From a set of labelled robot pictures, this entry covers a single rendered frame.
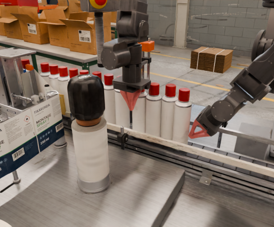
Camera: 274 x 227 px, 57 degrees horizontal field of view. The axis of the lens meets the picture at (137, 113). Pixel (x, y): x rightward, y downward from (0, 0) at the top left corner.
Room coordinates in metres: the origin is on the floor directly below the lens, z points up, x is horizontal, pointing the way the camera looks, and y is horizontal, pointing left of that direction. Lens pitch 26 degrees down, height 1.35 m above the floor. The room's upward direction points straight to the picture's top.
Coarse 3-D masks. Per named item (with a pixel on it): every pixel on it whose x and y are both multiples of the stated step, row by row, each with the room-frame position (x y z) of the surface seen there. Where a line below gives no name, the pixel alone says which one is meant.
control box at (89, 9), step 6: (84, 0) 0.90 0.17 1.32; (90, 0) 0.87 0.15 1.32; (108, 0) 0.89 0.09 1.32; (114, 0) 0.90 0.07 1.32; (84, 6) 0.90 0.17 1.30; (90, 6) 0.87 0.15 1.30; (96, 6) 0.87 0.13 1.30; (102, 6) 0.88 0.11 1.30; (108, 6) 0.89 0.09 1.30; (114, 6) 0.90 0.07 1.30
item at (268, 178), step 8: (128, 136) 0.77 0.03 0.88; (152, 144) 0.72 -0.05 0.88; (176, 152) 0.67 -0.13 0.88; (184, 152) 0.67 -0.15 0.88; (216, 152) 0.67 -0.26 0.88; (224, 152) 0.67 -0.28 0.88; (200, 160) 0.64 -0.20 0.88; (208, 160) 0.63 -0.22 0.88; (248, 160) 0.63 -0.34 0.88; (256, 160) 0.63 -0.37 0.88; (232, 168) 0.59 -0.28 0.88; (240, 168) 0.59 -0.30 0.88; (272, 168) 0.59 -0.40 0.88; (256, 176) 0.56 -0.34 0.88; (264, 176) 0.56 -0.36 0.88
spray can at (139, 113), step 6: (144, 90) 0.77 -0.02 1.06; (144, 96) 0.76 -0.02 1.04; (138, 102) 0.75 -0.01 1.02; (144, 102) 0.76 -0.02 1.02; (138, 108) 0.75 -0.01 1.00; (144, 108) 0.76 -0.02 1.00; (132, 114) 0.77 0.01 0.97; (138, 114) 0.75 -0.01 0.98; (144, 114) 0.76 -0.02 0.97; (132, 120) 0.77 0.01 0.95; (138, 120) 0.75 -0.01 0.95; (144, 120) 0.76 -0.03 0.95; (132, 126) 0.77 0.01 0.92; (138, 126) 0.75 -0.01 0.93; (144, 126) 0.76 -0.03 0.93; (144, 132) 0.76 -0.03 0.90; (138, 138) 0.75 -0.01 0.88
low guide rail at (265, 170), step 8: (112, 128) 0.79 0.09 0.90; (120, 128) 0.77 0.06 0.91; (128, 128) 0.77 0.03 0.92; (136, 136) 0.74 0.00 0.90; (144, 136) 0.73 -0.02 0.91; (152, 136) 0.71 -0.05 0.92; (160, 144) 0.70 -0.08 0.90; (168, 144) 0.68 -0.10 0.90; (176, 144) 0.67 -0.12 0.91; (184, 144) 0.67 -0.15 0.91; (192, 152) 0.64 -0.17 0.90; (200, 152) 0.63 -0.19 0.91; (208, 152) 0.62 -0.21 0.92; (216, 160) 0.61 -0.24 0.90; (224, 160) 0.60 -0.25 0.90; (232, 160) 0.59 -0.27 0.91; (240, 160) 0.58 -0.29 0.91; (248, 168) 0.57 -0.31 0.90; (256, 168) 0.56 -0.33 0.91; (264, 168) 0.55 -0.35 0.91; (272, 176) 0.54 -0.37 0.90
